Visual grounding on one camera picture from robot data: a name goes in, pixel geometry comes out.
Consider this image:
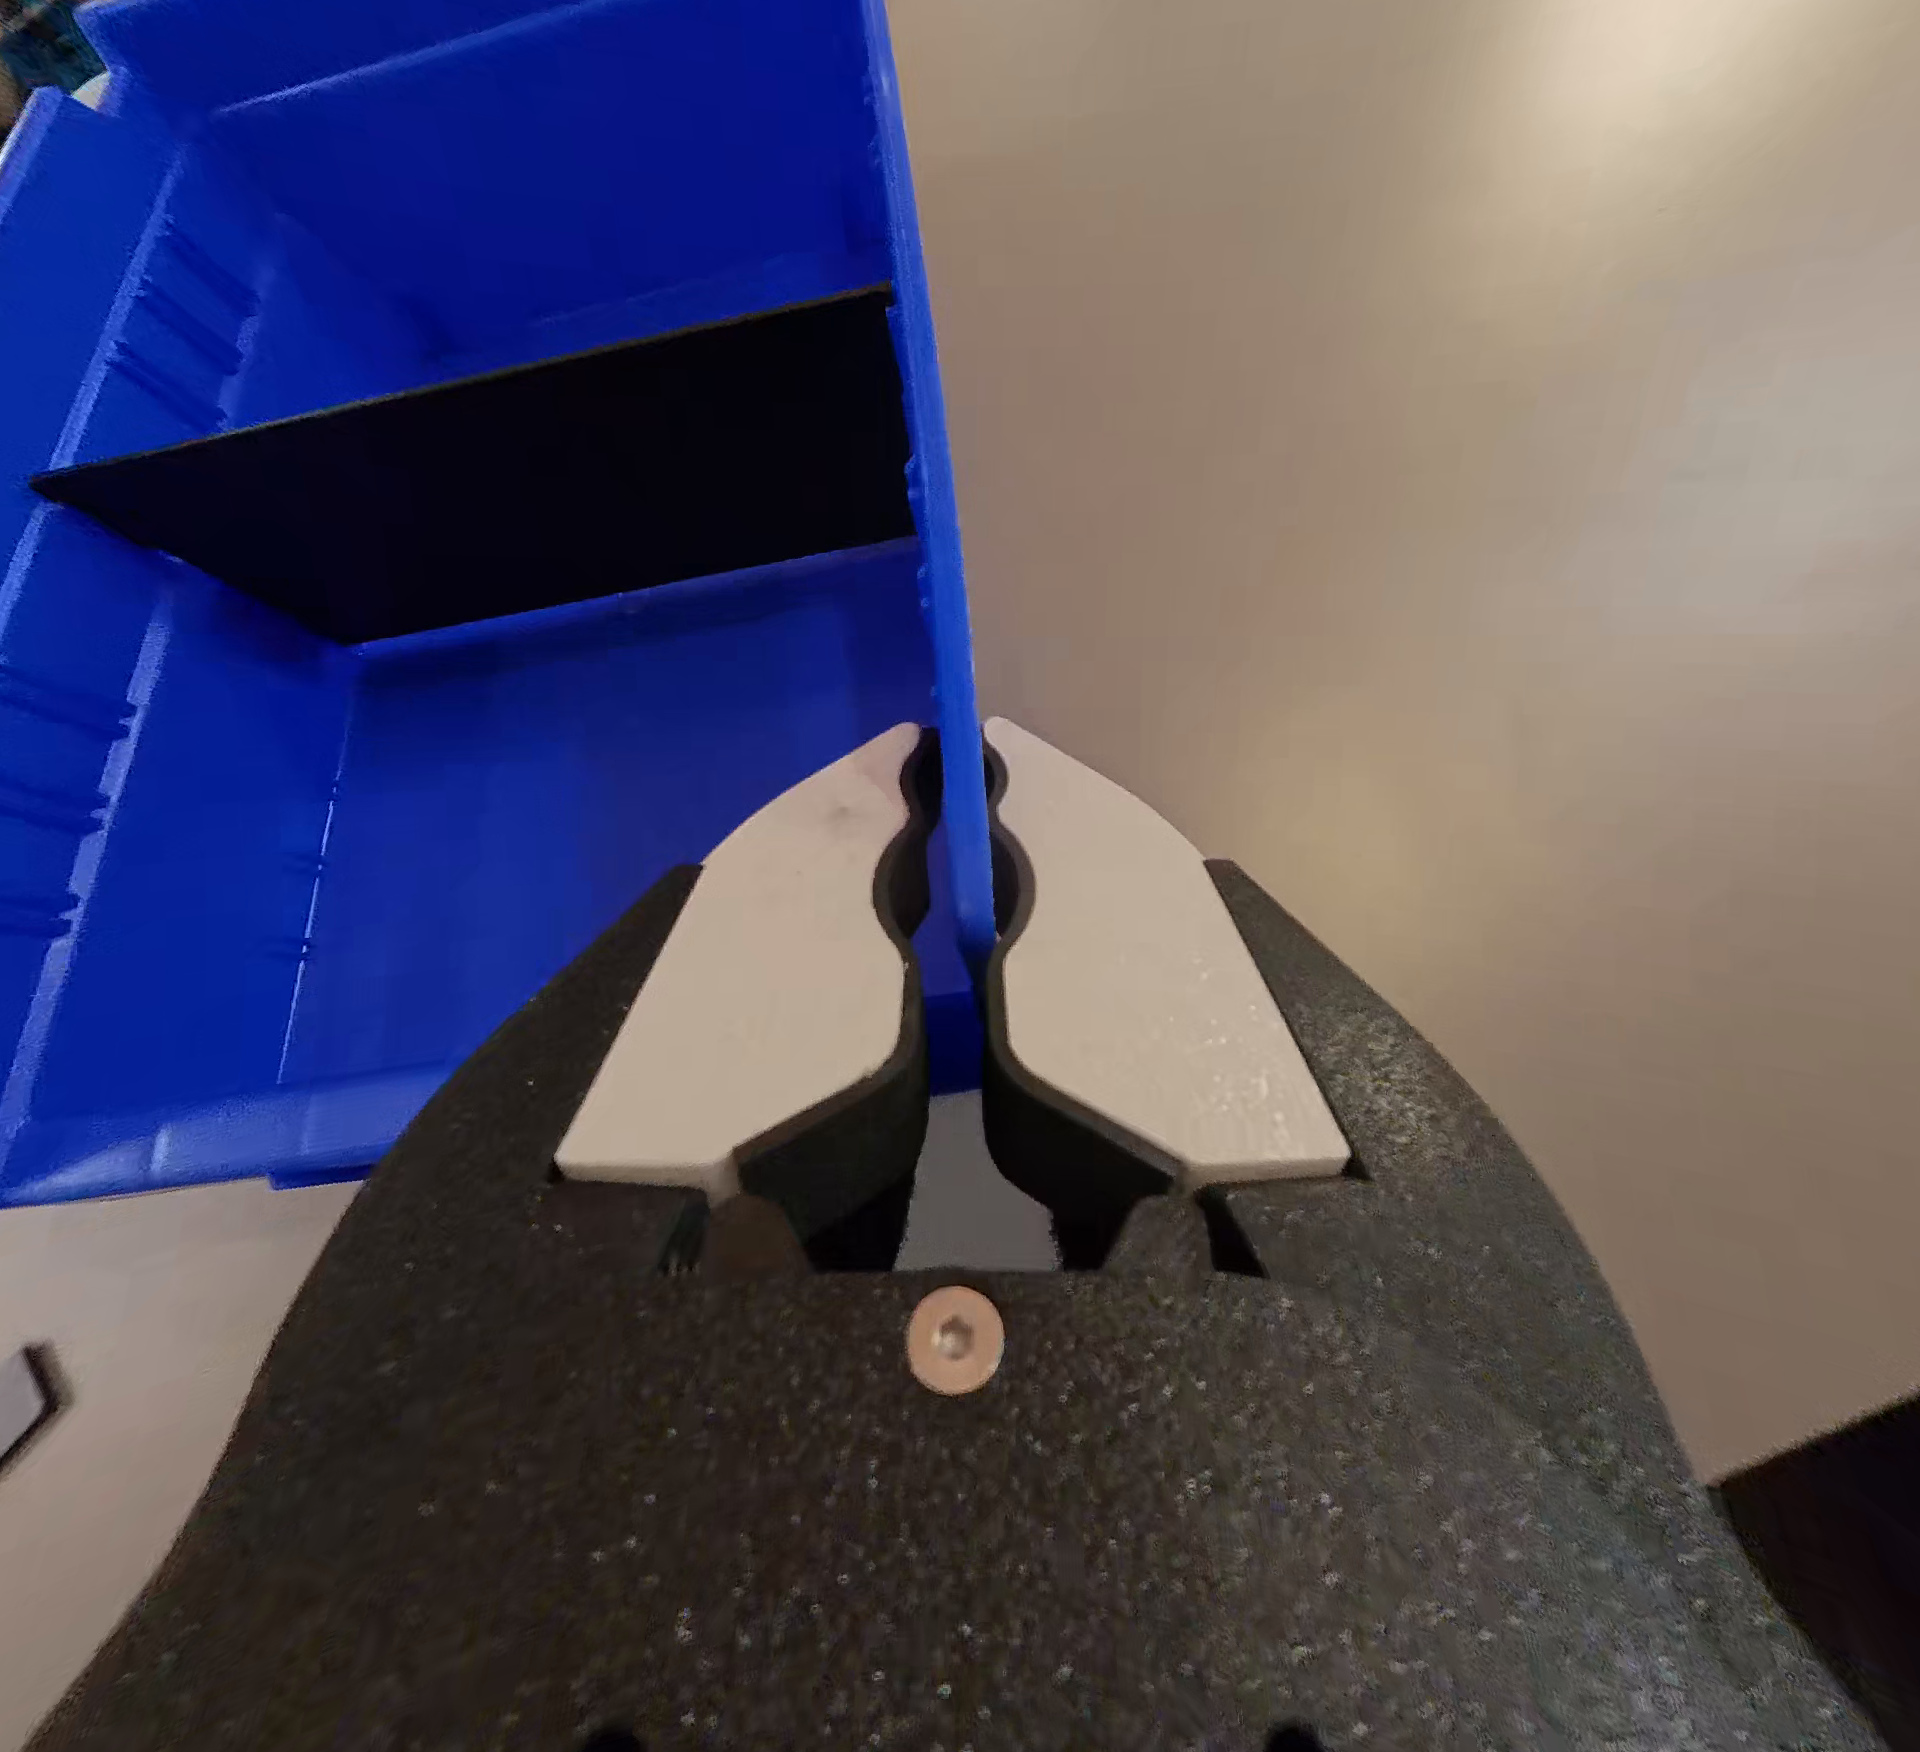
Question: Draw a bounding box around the black bin divider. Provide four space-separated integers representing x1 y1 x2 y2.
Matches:
29 286 920 647

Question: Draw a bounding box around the blue plastic storage bin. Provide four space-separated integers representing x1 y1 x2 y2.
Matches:
0 0 997 1213

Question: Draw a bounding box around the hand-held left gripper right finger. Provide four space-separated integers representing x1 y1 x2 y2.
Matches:
977 719 1352 1270

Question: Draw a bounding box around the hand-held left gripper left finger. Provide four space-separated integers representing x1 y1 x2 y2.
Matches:
553 724 935 1257

